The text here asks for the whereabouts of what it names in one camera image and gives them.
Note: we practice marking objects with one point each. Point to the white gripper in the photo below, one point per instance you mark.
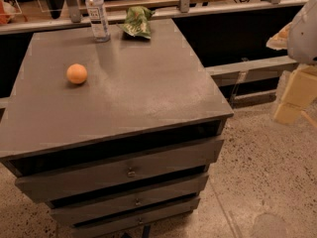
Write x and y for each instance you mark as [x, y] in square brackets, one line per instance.
[304, 34]

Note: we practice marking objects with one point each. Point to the orange fruit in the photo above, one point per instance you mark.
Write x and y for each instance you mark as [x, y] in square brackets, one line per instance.
[76, 73]

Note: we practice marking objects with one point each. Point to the clear plastic water bottle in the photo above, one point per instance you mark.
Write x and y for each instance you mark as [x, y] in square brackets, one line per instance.
[98, 19]

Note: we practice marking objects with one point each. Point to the low metal beam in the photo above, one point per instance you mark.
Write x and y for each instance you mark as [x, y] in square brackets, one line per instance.
[251, 70]

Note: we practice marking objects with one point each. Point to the green chip bag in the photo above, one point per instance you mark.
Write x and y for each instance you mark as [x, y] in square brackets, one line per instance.
[137, 22]

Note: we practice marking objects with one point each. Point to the gray drawer cabinet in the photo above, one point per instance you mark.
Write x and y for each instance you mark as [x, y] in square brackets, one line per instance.
[139, 96]

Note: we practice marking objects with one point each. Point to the bottom gray drawer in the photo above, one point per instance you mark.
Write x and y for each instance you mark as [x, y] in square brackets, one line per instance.
[140, 217]

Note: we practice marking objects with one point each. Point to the gray drawer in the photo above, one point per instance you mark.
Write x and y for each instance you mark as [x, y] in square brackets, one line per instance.
[161, 190]
[72, 181]
[140, 217]

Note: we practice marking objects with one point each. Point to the middle gray drawer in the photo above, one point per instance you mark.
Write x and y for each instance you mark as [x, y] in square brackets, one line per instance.
[161, 190]

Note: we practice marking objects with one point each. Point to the top gray drawer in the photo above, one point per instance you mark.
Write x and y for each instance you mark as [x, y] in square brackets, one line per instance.
[72, 181]

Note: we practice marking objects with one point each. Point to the orange white object on shelf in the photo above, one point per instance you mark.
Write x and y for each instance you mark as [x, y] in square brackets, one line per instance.
[7, 12]

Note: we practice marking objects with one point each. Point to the metal shelf rail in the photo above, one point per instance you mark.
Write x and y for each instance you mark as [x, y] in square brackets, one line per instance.
[34, 17]

